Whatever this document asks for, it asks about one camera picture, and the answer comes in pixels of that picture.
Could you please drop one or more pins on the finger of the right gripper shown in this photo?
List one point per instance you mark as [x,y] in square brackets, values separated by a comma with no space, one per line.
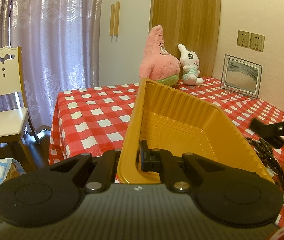
[270,133]

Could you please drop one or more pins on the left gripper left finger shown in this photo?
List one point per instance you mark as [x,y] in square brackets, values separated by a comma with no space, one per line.
[103,171]

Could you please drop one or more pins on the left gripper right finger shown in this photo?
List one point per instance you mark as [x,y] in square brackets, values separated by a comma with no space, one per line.
[171,169]

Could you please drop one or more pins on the golden plastic tray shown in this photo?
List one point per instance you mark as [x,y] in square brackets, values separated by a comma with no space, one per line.
[173,120]

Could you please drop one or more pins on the red white checkered tablecloth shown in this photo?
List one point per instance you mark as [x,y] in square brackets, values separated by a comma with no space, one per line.
[95,120]

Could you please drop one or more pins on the pink starfish plush toy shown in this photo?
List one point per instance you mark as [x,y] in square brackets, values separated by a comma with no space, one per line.
[157,63]

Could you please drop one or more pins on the white bunny plush toy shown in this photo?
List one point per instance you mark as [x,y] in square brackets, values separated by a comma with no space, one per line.
[190,66]

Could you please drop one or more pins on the white wooden chair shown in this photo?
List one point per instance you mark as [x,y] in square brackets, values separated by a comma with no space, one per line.
[14,121]

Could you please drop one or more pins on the wooden door panel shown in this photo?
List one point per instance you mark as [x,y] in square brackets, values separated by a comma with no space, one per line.
[193,23]

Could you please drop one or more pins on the purple lace curtain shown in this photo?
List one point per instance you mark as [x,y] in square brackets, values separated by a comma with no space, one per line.
[60,47]

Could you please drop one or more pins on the sand art picture frame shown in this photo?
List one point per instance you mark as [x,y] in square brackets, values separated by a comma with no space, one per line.
[241,76]

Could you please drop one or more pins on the wall socket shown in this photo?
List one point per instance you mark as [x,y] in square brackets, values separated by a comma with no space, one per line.
[257,42]
[243,38]

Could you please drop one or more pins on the left wall socket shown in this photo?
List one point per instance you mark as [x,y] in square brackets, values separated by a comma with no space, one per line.
[243,38]

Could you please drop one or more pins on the wooden wall hook strip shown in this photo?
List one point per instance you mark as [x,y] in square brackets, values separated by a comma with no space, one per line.
[114,19]

